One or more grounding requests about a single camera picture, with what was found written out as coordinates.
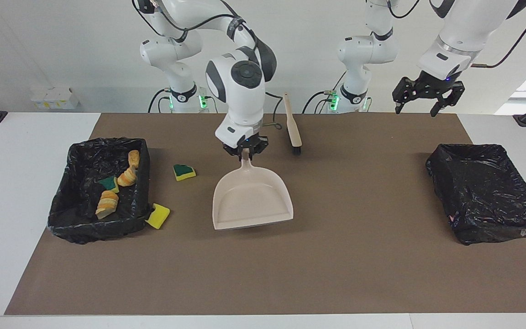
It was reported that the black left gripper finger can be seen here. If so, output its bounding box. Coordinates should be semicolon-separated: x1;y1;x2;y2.
392;77;418;115
430;82;466;118

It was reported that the beige hand brush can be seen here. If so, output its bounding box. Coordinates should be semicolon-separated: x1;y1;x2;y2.
284;92;303;155

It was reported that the beige plastic dustpan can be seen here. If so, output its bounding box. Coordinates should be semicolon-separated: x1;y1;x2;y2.
212;150;294;230

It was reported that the small pale bread chunk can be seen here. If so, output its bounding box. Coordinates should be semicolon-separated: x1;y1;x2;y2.
117;166;137;187

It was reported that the small yellow green sponge piece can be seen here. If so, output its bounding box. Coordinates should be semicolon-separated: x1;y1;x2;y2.
98;176;120;194

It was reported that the large pale bread chunk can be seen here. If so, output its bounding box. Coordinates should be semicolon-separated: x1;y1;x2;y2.
95;190;120;219

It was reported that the black bag lined bin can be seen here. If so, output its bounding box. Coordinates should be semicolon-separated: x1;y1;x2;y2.
47;138;154;244
426;143;526;246

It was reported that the brown table mat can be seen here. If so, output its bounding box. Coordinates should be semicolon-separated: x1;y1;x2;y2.
4;113;526;316

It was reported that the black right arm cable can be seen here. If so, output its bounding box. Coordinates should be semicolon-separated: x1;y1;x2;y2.
133;0;284;129

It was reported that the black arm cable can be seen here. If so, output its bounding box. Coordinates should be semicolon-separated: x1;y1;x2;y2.
133;0;284;129
470;0;526;69

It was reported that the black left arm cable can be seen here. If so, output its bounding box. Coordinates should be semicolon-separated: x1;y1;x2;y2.
470;0;526;69

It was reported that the black base cable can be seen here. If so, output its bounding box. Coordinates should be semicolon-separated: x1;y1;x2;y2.
148;88;168;113
302;90;334;114

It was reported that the white wall box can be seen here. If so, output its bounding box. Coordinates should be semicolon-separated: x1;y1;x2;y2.
31;87;80;110

